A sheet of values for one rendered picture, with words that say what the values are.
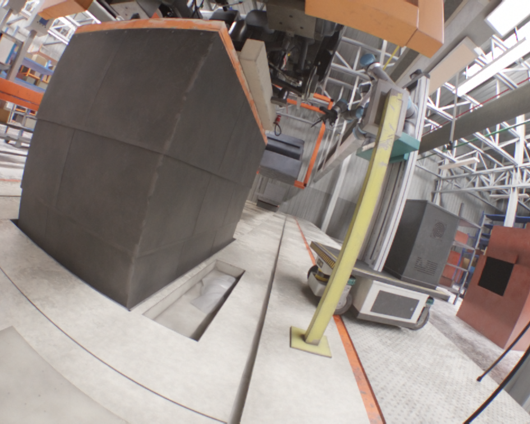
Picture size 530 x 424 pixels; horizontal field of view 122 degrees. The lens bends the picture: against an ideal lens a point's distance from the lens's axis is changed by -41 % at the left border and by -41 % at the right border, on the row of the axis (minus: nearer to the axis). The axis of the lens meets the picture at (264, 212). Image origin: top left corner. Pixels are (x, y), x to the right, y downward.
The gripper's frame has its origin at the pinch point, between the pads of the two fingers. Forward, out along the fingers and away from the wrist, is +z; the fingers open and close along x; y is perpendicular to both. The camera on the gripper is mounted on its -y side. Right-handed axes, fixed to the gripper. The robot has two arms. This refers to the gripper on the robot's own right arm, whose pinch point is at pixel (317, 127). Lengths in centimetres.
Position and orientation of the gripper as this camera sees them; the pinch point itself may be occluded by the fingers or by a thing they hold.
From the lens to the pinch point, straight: 184.9
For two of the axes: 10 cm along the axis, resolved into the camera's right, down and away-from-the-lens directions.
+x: -4.9, -2.8, 8.2
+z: -6.5, 7.5, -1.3
